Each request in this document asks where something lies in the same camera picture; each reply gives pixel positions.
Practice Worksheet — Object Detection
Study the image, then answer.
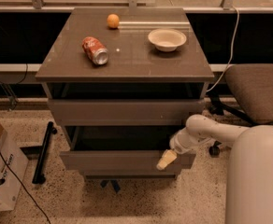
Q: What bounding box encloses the blue tape cross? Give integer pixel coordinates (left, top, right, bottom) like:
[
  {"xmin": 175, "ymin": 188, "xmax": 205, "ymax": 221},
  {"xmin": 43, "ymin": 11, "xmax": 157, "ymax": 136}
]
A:
[{"xmin": 100, "ymin": 180, "xmax": 121, "ymax": 193}]

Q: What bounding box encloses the white cable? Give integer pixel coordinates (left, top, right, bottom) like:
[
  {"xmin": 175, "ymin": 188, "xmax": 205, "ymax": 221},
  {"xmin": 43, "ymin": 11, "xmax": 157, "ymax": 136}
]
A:
[{"xmin": 206, "ymin": 7, "xmax": 240, "ymax": 94}]

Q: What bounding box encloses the white cardboard box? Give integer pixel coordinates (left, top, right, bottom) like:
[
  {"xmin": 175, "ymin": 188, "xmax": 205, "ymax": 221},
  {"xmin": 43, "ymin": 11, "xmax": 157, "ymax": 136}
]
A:
[{"xmin": 0, "ymin": 123, "xmax": 28, "ymax": 212}]

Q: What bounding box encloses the grey drawer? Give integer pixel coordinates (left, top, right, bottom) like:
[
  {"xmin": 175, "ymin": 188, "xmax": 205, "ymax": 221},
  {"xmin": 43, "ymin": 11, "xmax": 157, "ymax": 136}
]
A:
[
  {"xmin": 60, "ymin": 126, "xmax": 195, "ymax": 178},
  {"xmin": 48, "ymin": 99, "xmax": 205, "ymax": 126}
]

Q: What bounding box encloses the grey office chair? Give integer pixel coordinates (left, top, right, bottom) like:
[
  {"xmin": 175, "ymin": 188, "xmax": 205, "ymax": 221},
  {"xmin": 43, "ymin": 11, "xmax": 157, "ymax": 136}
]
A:
[{"xmin": 207, "ymin": 63, "xmax": 273, "ymax": 157}]

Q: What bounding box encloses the black wall cable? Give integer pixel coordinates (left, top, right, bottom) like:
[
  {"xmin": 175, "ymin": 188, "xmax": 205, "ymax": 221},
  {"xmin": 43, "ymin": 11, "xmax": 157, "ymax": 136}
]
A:
[{"xmin": 0, "ymin": 61, "xmax": 29, "ymax": 110}]

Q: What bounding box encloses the black cable on floor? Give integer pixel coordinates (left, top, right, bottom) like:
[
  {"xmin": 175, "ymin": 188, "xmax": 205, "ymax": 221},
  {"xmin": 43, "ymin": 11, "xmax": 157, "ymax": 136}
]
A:
[{"xmin": 0, "ymin": 125, "xmax": 52, "ymax": 224}]

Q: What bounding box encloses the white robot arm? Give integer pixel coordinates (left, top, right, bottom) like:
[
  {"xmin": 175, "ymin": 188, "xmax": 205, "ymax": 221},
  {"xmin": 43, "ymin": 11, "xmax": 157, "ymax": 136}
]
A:
[{"xmin": 156, "ymin": 115, "xmax": 273, "ymax": 224}]

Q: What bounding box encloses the grey top drawer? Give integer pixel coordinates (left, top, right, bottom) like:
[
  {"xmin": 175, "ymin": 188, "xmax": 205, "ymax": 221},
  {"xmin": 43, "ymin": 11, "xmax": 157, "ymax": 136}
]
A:
[{"xmin": 48, "ymin": 99, "xmax": 205, "ymax": 126}]

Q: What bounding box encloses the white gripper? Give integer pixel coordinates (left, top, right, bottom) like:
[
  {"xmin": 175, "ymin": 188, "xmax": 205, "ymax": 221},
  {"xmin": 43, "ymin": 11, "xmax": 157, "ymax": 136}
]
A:
[{"xmin": 156, "ymin": 128, "xmax": 201, "ymax": 171}]

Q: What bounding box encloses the orange fruit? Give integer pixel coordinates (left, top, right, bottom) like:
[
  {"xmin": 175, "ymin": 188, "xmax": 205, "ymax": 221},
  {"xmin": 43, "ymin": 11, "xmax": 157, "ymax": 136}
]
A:
[{"xmin": 107, "ymin": 14, "xmax": 120, "ymax": 29}]

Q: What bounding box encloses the white paper bowl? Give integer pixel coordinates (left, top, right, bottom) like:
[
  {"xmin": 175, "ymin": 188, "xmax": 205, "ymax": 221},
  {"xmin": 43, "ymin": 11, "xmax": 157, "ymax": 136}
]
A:
[{"xmin": 148, "ymin": 29, "xmax": 187, "ymax": 52}]

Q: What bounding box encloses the orange soda can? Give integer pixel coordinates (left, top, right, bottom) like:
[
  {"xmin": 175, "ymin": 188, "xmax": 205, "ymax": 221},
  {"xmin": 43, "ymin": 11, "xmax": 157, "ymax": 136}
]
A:
[{"xmin": 82, "ymin": 36, "xmax": 108, "ymax": 65}]

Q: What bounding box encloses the grey drawer cabinet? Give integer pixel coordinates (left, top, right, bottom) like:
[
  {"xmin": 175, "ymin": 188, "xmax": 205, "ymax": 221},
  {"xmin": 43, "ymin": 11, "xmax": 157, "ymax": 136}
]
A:
[{"xmin": 35, "ymin": 7, "xmax": 215, "ymax": 182}]

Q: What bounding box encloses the black metal bar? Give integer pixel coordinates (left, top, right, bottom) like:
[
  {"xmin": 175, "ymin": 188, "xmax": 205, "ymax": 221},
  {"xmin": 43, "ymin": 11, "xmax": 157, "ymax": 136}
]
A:
[{"xmin": 32, "ymin": 121, "xmax": 57, "ymax": 185}]

